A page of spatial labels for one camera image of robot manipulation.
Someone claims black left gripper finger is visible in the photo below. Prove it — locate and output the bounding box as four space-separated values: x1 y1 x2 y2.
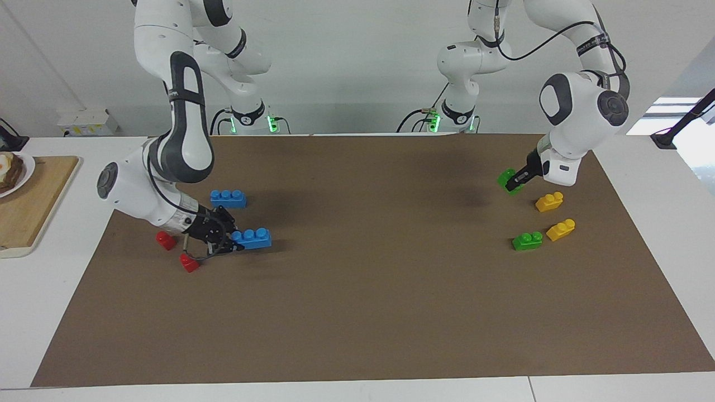
505 167 532 194

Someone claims green two-stud toy block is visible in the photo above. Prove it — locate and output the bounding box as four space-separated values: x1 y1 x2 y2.
512 231 544 252
497 167 526 196

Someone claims blue three-stud toy block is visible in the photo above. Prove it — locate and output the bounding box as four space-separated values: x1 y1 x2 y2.
210 189 247 209
230 227 273 251

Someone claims yellow two-stud toy block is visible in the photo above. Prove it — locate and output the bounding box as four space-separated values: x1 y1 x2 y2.
546 218 576 242
535 191 564 213

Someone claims brown paper table mat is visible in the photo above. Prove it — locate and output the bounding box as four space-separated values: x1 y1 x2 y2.
31 133 715 387

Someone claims wooden cutting board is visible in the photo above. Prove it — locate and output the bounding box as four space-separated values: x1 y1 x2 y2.
0 156 83 259

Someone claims white plate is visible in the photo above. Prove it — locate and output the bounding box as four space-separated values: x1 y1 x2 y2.
0 152 36 199

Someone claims toast with egg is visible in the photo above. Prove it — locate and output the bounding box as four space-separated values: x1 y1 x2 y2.
0 152 26 192

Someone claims black clamp device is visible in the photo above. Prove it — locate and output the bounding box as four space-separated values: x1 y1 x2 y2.
0 118 30 153

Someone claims black right base cable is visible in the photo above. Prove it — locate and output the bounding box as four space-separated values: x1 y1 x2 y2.
209 107 234 136

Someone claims black base cable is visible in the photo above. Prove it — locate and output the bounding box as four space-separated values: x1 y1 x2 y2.
396 83 451 134
209 107 234 136

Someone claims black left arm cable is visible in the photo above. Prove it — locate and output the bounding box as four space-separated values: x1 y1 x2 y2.
494 0 627 76

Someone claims black left base cable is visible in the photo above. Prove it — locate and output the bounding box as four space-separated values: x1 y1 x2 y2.
396 83 451 134

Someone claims white wall box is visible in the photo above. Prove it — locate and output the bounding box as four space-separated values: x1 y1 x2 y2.
57 108 120 137

